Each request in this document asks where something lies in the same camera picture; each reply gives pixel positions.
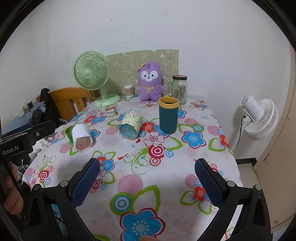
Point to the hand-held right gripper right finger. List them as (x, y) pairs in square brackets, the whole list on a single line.
[(209, 185)]

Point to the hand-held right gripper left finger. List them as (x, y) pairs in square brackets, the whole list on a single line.
[(84, 185)]

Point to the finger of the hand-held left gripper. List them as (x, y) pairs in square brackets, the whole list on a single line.
[(42, 131)]

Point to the teal cup with yellow rim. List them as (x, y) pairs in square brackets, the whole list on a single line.
[(168, 118)]

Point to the small green cup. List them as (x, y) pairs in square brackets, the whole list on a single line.
[(68, 134)]

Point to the white paper-sleeved cup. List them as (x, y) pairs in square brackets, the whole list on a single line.
[(80, 134)]

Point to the clear plastic cup yellow label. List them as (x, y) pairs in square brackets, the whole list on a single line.
[(131, 123)]

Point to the person's left hand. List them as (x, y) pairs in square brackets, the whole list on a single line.
[(14, 200)]

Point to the black bag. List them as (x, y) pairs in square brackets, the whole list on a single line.
[(47, 107)]

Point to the blue cloth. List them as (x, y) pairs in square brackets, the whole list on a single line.
[(16, 121)]

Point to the wooden chair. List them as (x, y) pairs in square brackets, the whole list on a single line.
[(67, 97)]

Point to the floral tablecloth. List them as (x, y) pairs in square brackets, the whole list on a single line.
[(161, 185)]

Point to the green desk fan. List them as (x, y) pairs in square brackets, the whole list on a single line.
[(88, 73)]

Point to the beige wooden door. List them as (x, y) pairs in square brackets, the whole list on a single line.
[(282, 150)]

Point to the white clip fan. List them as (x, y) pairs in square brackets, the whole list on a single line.
[(252, 109)]

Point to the cotton swab container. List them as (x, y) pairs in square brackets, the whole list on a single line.
[(129, 90)]

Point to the glass jar with dark lid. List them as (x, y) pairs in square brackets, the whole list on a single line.
[(180, 90)]

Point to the purple plush toy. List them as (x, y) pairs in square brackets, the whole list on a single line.
[(150, 89)]

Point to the green patterned wall board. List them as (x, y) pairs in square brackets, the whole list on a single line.
[(129, 62)]

